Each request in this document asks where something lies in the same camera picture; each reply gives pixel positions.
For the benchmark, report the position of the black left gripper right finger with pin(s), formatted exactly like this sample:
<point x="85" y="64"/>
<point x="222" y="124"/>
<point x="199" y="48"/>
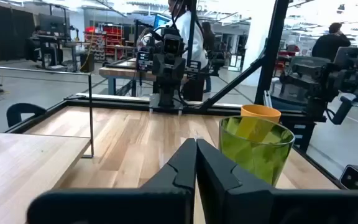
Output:
<point x="228" y="199"/>

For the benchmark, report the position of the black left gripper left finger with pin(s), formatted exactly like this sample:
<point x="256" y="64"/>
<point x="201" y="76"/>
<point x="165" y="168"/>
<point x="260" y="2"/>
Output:
<point x="166" y="199"/>

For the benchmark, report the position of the green faceted plastic cup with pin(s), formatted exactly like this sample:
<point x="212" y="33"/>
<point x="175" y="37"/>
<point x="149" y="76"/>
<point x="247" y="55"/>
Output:
<point x="253" y="155"/>

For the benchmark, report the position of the orange plastic cup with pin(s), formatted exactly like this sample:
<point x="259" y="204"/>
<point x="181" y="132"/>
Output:
<point x="259" y="111"/>

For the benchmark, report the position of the neighbouring black robot arm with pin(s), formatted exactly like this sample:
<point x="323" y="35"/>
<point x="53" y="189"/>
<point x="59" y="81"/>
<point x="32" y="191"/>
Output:
<point x="315" y="81"/>

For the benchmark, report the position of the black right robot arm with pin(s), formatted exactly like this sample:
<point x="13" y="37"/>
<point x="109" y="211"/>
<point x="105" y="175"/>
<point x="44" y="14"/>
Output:
<point x="166" y="96"/>

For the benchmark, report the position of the person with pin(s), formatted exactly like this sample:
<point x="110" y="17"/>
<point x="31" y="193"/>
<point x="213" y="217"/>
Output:
<point x="200" y="46"/>
<point x="329" y="45"/>
<point x="209" y="37"/>

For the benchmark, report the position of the blue-lit computer monitor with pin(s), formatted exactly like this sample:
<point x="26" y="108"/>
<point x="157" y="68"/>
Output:
<point x="160" y="20"/>

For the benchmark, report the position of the wooden background table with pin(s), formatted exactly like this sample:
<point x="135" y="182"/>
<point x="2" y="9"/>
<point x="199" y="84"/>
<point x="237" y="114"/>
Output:
<point x="120" y="72"/>

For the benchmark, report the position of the red storage rack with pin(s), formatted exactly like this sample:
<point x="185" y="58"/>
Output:
<point x="110" y="37"/>

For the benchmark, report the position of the black bin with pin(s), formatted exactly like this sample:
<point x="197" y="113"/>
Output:
<point x="87" y="62"/>

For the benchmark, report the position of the black desk workstation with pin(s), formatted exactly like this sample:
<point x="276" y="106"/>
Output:
<point x="51" y="25"/>

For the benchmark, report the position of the black chair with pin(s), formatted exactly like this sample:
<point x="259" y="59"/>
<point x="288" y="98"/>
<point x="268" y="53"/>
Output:
<point x="23" y="109"/>

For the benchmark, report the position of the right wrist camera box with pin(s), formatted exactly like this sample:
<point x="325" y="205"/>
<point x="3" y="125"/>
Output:
<point x="172" y="45"/>

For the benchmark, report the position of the black metal frame post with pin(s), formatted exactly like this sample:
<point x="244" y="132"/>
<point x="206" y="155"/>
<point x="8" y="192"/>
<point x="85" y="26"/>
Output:
<point x="272" y="46"/>

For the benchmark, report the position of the wooden shelf with black frame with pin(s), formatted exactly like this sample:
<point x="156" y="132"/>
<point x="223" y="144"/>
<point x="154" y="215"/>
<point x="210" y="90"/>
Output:
<point x="17" y="168"/>

